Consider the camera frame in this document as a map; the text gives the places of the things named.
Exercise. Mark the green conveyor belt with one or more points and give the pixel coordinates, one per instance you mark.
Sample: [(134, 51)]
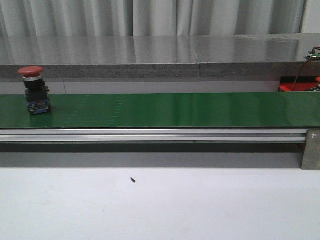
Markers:
[(167, 110)]

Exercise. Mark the red plastic tray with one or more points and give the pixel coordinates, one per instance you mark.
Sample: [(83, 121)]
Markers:
[(303, 84)]

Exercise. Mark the grey stone counter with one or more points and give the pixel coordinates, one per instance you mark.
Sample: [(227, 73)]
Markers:
[(81, 57)]

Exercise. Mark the grey curtain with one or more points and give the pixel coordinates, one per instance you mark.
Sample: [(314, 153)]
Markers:
[(121, 18)]

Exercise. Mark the small green circuit board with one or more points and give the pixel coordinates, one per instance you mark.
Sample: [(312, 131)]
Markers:
[(314, 53)]

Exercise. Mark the red mushroom push button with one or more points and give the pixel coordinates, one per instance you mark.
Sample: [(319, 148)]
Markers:
[(318, 84), (36, 92)]

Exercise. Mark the metal conveyor support bracket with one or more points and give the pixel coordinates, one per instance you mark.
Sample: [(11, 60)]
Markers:
[(311, 155)]

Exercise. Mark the aluminium conveyor frame rail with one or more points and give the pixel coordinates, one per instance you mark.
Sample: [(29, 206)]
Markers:
[(154, 135)]

